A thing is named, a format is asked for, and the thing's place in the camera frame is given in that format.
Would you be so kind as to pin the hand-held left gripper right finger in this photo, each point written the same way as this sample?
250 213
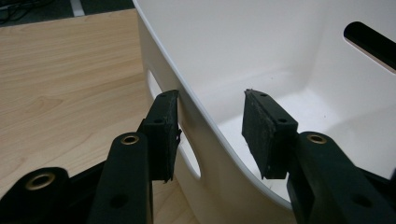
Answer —
267 140

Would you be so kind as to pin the white metal stand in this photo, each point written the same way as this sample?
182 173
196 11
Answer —
77 7

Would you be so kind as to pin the white plastic storage bin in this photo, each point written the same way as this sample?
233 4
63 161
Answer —
249 46

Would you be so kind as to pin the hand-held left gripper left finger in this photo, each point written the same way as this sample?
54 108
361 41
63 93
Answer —
162 140

